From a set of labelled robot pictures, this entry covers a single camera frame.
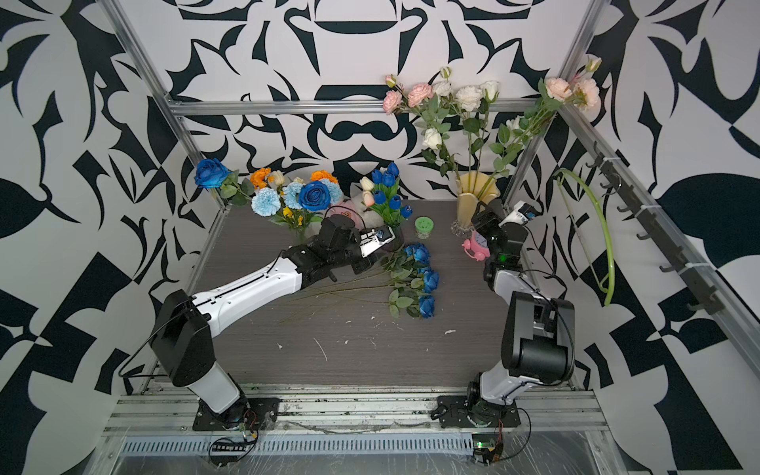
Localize yellow ruffled glass vase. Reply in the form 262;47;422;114
451;171;501;238

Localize single blue rose stem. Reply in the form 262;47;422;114
348;243;433;286

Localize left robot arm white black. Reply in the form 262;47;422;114
148;215;396;428

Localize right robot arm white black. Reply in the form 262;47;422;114
466;202;575;425

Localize pink alarm clock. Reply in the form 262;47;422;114
462;231;490;262

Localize white plush toy pink shirt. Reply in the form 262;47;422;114
326;201;384;231

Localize small green cup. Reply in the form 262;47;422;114
415;216;435;239

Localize blue white tulip bunch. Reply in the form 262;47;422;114
359;163;413;228

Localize blue orange mixed bouquet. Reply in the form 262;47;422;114
194;158;344;232

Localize white rose stems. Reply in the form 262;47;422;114
415;66;530;188

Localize pink rose stem left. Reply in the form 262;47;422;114
383;74;456;177

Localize pink rose stem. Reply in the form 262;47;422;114
485;55;603;188
383;74;456;177

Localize pink rose stem right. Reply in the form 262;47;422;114
485;55;603;188

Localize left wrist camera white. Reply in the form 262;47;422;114
359;225;396;257

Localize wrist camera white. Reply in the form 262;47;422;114
359;225;396;257
500;201;538;227

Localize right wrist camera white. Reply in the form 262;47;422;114
500;201;538;227

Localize green bent hose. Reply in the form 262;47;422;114
553;168;617;308

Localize black hook rail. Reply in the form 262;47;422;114
589;142;726;316

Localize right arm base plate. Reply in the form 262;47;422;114
429;396;521;429

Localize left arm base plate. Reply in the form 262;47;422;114
192;397;281;431

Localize right controller board with wires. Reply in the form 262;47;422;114
472;421;532;466

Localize controller board with wires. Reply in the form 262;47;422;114
206;431;259;467
472;421;532;466

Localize left controller board with wires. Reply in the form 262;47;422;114
206;431;259;467

